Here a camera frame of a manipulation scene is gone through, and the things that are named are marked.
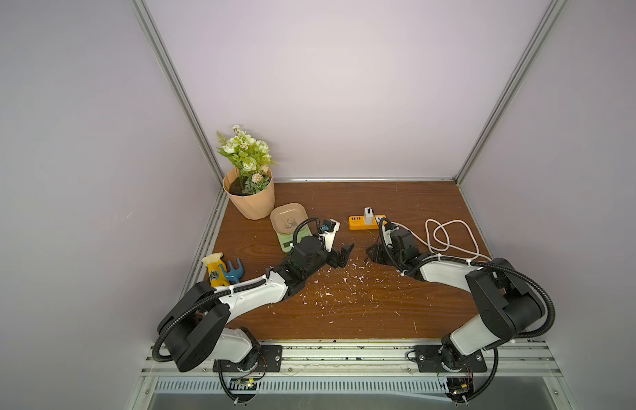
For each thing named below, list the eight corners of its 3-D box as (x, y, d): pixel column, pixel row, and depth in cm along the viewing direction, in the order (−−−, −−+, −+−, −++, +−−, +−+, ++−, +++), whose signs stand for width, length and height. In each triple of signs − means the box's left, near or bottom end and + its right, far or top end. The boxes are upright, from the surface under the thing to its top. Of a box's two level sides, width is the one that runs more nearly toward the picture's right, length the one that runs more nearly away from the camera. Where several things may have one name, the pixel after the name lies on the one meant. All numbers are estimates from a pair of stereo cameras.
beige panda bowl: (271, 234, 103) (268, 226, 99) (275, 211, 111) (272, 203, 106) (305, 234, 103) (304, 225, 98) (306, 211, 111) (305, 202, 106)
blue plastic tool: (229, 287, 90) (225, 282, 87) (223, 270, 95) (220, 265, 91) (246, 278, 92) (243, 273, 89) (240, 262, 97) (237, 257, 93)
